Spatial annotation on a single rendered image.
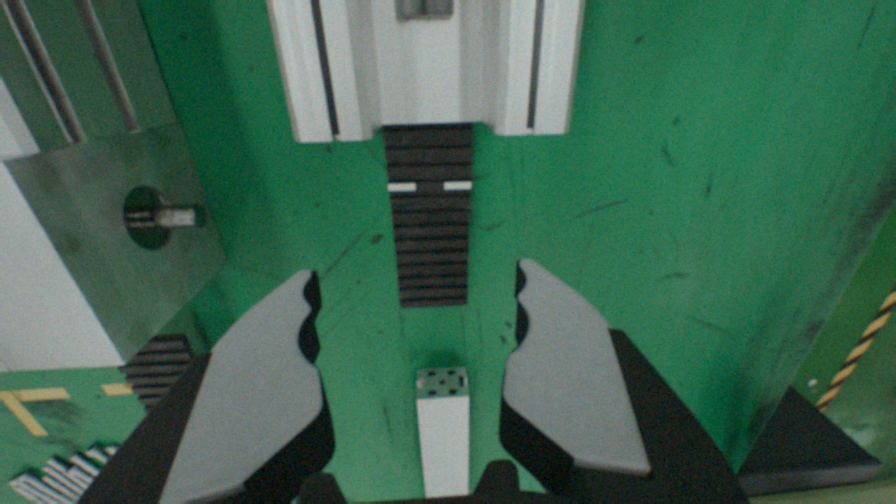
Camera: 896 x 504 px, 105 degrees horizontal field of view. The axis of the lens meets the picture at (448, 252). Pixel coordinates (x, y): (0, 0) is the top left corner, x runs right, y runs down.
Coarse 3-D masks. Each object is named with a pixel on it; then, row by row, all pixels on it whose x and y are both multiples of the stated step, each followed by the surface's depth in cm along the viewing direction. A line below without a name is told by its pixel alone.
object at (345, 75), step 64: (320, 0) 10; (384, 0) 14; (448, 0) 13; (512, 0) 11; (576, 0) 11; (320, 64) 11; (384, 64) 15; (448, 64) 15; (512, 64) 12; (576, 64) 12; (320, 128) 12; (512, 128) 13
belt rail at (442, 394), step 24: (432, 384) 28; (456, 384) 28; (432, 408) 27; (456, 408) 27; (432, 432) 28; (456, 432) 29; (432, 456) 30; (456, 456) 30; (432, 480) 32; (456, 480) 32
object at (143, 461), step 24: (192, 360) 8; (192, 384) 8; (168, 408) 7; (192, 408) 7; (144, 432) 7; (168, 432) 7; (120, 456) 6; (144, 456) 6; (168, 456) 6; (96, 480) 6; (120, 480) 6; (144, 480) 6
